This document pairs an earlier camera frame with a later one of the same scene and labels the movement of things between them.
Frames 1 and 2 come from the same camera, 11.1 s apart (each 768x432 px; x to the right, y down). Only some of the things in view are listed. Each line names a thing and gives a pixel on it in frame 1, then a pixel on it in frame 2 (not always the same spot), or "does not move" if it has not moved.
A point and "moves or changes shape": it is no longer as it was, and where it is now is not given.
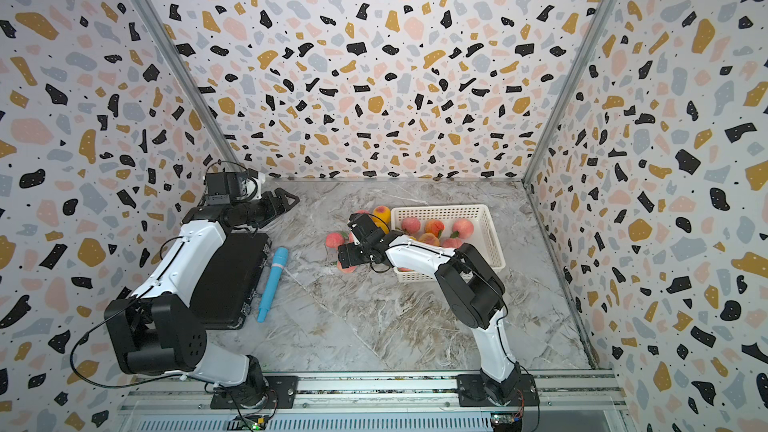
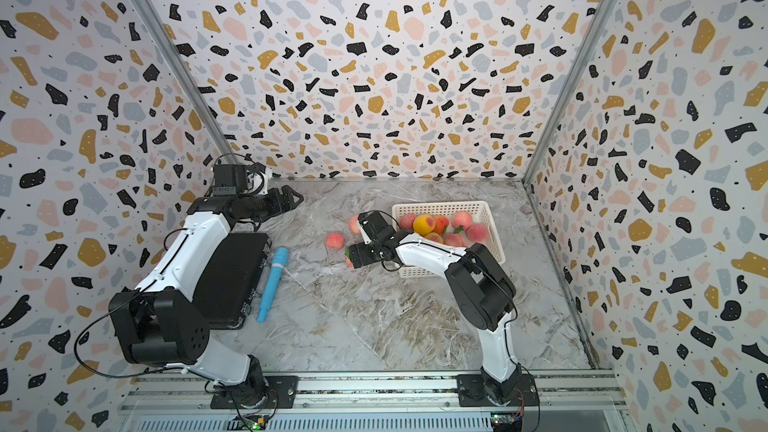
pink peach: x=334 y=239 does not move
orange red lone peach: x=433 y=226 moves or changes shape
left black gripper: x=273 y=210 does not move
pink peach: x=462 y=228 moves or changes shape
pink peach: x=411 y=224 does not move
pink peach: x=451 y=243 does not move
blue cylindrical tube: x=272 y=285 does not move
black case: x=226 y=297 does not move
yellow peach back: x=384 y=214 moves or changes shape
